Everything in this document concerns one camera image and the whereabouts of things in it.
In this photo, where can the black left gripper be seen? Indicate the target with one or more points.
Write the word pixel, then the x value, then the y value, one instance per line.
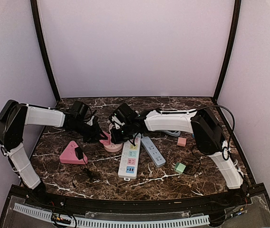
pixel 94 135

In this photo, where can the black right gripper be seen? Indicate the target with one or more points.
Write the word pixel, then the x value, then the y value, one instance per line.
pixel 116 138

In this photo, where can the pink cube adapter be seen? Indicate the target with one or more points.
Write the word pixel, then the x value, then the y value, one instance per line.
pixel 106 139

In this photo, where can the pink adapter plug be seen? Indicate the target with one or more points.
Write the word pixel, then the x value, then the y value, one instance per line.
pixel 181 141

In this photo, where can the green adapter plug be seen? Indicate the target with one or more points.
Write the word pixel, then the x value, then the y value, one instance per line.
pixel 179 168

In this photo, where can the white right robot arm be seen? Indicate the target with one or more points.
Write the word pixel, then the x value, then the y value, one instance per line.
pixel 201 122

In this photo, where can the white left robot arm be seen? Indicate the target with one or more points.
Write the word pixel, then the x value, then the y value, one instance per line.
pixel 16 116

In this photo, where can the pink round power socket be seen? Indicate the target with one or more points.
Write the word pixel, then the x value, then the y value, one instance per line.
pixel 113 147

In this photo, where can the pink triangular power strip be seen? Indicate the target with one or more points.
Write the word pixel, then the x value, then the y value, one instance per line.
pixel 69 155

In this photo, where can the white long power strip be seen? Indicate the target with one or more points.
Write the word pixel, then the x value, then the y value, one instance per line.
pixel 129 159

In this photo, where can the light blue power strip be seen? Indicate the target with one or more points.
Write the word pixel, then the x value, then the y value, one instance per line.
pixel 153 152

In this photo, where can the white slotted cable duct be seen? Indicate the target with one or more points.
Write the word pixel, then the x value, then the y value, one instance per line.
pixel 112 220

